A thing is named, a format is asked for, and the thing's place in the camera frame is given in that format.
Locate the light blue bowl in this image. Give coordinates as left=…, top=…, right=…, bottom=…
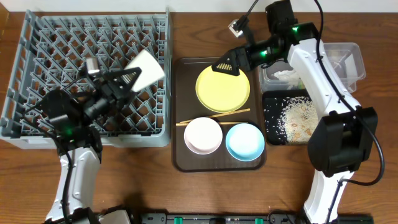
left=225, top=123, right=265, bottom=162

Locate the black waste tray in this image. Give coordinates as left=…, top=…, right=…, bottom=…
left=261, top=89, right=321, bottom=146

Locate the white cup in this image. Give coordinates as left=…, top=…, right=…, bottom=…
left=124, top=50, right=165, bottom=93

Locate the grey dishwasher rack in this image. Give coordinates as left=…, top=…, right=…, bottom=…
left=1, top=12, right=172, bottom=149

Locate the wooden chopstick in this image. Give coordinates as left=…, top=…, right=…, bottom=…
left=179, top=108, right=251, bottom=124
left=175, top=122, right=247, bottom=126

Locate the clear plastic bin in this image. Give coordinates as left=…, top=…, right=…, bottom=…
left=259, top=42, right=366, bottom=93

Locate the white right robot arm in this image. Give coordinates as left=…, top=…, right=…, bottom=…
left=210, top=1, right=379, bottom=223

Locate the rice food waste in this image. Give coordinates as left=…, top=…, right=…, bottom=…
left=264, top=96, right=321, bottom=144

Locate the upper wooden chopstick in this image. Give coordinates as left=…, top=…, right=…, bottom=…
left=179, top=108, right=251, bottom=124

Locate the white tissue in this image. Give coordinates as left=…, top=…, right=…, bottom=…
left=272, top=70, right=299, bottom=81

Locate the pink bowl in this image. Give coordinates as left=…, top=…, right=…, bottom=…
left=183, top=117, right=223, bottom=155

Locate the brown serving tray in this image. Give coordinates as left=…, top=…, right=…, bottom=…
left=171, top=57, right=267, bottom=172

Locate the yellow plate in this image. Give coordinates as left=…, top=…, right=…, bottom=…
left=195, top=66, right=251, bottom=113

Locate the lower wooden chopstick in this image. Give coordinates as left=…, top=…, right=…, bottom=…
left=175, top=122, right=247, bottom=126

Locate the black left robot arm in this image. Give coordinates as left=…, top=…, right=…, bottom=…
left=34, top=78, right=136, bottom=223

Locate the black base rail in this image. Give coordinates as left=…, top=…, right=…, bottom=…
left=139, top=212, right=374, bottom=224

